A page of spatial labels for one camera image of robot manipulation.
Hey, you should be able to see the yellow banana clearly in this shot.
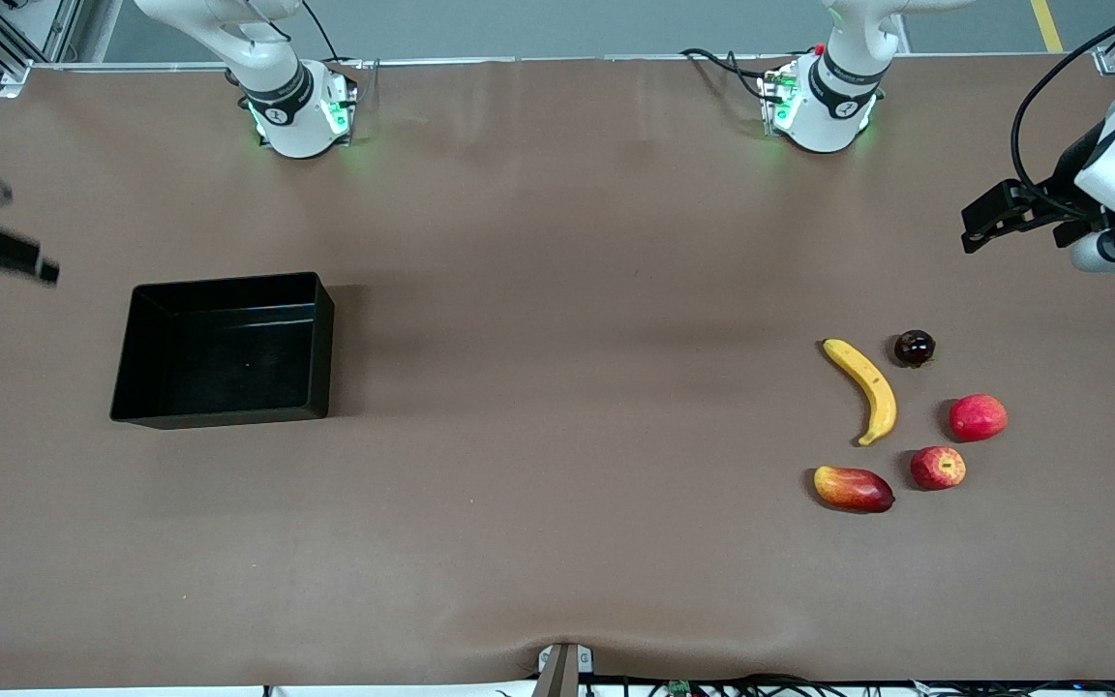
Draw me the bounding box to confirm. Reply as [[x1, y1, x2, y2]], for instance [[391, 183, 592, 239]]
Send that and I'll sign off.
[[822, 338, 898, 447]]

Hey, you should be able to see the black plastic tray box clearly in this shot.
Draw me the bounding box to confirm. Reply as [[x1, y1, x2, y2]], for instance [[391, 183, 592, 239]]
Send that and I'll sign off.
[[109, 271, 336, 431]]

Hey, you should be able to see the small red yellow apple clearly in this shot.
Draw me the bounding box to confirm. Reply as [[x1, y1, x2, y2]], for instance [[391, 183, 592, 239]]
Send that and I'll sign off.
[[910, 445, 967, 492]]

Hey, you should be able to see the dark purple plum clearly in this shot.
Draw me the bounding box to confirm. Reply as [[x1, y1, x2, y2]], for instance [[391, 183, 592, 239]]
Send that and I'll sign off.
[[893, 329, 937, 369]]

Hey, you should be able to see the red peach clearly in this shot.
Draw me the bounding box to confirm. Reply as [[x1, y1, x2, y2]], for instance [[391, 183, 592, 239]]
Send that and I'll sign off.
[[949, 393, 1010, 443]]

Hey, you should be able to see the red yellow mango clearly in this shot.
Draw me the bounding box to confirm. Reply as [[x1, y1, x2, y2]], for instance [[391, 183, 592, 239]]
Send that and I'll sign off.
[[813, 466, 896, 514]]

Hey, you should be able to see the brown table mat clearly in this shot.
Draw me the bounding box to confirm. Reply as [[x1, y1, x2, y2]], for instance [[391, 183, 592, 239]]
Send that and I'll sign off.
[[0, 53, 1115, 690]]

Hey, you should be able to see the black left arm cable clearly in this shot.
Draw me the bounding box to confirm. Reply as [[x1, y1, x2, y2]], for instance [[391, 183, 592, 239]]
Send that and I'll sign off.
[[1010, 0, 1115, 195]]

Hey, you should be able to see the black left base cable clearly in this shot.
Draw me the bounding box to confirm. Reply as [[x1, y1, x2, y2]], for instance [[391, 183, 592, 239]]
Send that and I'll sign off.
[[679, 46, 781, 103]]

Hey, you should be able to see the black base cable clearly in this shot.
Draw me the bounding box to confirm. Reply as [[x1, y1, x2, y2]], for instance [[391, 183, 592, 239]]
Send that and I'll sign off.
[[301, 0, 379, 93], [679, 46, 781, 103]]

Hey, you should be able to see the black right base cable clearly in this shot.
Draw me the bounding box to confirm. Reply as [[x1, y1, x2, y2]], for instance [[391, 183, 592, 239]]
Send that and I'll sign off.
[[301, 0, 379, 93]]

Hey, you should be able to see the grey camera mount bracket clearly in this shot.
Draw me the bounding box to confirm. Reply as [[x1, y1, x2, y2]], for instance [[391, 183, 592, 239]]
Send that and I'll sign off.
[[530, 643, 595, 697]]

